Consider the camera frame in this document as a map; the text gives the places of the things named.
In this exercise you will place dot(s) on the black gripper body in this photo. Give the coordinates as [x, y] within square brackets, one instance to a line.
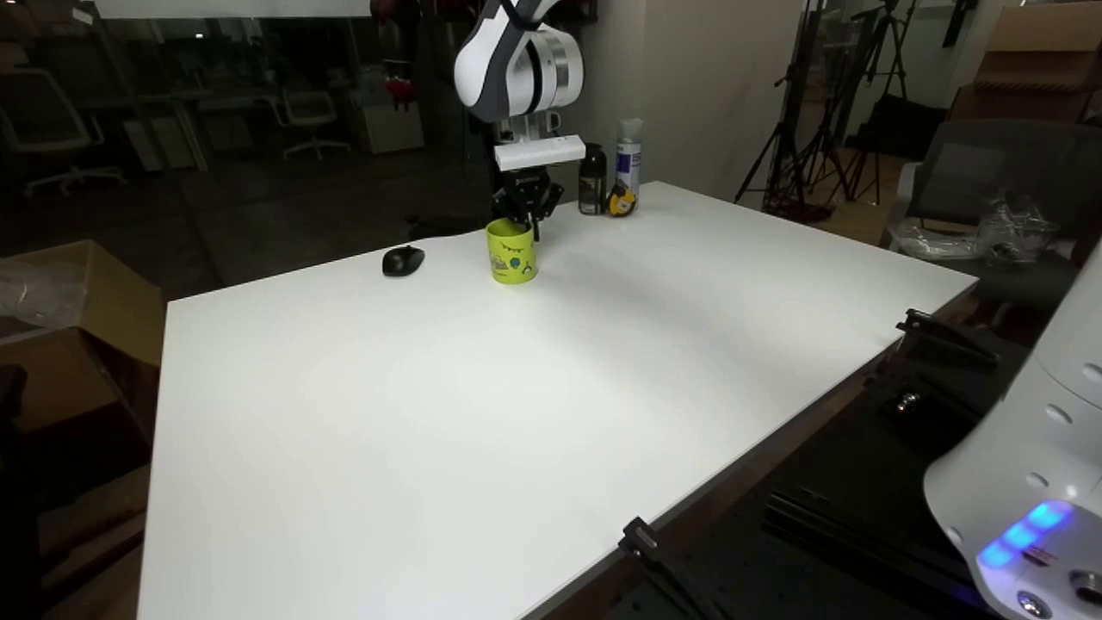
[527, 191]

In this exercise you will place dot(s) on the yellow-green printed mug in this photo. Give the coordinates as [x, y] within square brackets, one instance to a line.
[512, 260]

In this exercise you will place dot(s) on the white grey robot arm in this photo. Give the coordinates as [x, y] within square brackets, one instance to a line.
[512, 63]

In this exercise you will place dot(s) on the dark small bottle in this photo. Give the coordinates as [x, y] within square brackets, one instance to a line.
[589, 180]

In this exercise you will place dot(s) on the white bottle blue label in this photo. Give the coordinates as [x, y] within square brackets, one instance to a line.
[624, 166]

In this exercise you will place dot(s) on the black computer mouse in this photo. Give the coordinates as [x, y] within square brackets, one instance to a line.
[405, 260]

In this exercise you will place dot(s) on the small red object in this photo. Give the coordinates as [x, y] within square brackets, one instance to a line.
[401, 92]

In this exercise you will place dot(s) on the black tripod stand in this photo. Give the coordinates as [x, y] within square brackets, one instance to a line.
[821, 104]

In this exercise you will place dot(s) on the small black table clamp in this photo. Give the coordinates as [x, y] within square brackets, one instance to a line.
[637, 537]

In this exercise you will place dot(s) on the large black table clamp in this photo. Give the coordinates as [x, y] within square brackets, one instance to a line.
[948, 338]

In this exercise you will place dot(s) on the clear plastic bag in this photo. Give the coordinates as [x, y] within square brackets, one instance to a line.
[977, 234]

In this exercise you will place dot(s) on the grey armchair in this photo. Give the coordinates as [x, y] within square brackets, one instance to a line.
[977, 174]

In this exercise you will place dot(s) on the black metal rails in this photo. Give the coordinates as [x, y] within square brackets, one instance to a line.
[861, 537]

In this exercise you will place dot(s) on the brown cardboard box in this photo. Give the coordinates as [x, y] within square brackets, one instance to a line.
[70, 310]

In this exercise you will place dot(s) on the stacked cardboard boxes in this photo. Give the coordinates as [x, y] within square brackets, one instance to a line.
[1038, 55]

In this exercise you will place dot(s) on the white device blue lights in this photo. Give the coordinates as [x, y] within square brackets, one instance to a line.
[1050, 459]

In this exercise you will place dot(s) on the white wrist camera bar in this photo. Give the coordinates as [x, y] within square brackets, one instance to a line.
[537, 151]

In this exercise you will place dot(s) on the white frame office chair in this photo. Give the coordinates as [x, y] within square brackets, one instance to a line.
[47, 126]
[310, 120]

